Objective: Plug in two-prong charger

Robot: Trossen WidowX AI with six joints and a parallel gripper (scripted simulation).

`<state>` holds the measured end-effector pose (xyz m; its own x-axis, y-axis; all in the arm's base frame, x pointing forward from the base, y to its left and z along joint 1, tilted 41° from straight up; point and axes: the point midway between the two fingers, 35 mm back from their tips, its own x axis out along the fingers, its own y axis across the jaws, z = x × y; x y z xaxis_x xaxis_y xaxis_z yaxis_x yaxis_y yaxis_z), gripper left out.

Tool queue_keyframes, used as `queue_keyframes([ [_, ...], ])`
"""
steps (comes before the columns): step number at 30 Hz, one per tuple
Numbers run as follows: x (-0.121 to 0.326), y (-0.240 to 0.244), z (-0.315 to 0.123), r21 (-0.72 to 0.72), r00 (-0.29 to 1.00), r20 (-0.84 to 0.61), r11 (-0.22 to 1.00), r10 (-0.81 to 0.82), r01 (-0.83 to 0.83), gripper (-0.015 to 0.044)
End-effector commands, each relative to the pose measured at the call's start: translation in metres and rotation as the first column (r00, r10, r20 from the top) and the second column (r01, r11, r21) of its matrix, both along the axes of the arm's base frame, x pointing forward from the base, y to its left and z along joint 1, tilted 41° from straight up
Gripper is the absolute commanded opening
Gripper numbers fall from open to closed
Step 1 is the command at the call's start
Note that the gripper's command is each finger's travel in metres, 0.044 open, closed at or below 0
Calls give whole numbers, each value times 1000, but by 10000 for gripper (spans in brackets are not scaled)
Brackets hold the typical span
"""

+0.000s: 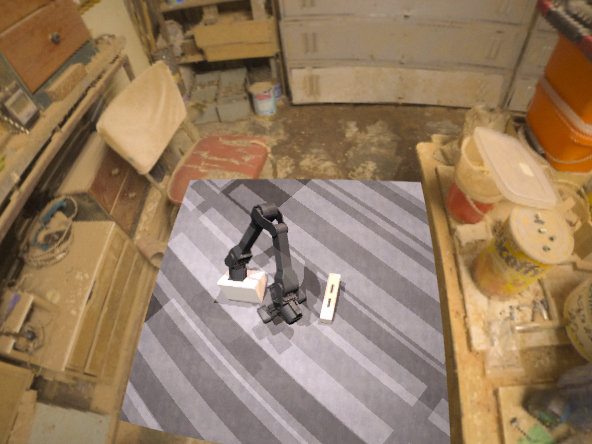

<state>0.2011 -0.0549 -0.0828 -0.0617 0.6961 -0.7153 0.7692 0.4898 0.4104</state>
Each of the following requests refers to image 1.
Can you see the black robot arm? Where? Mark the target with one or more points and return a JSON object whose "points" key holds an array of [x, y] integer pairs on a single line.
{"points": [[285, 279]]}

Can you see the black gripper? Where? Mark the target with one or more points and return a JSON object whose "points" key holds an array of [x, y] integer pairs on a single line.
{"points": [[265, 315]]}

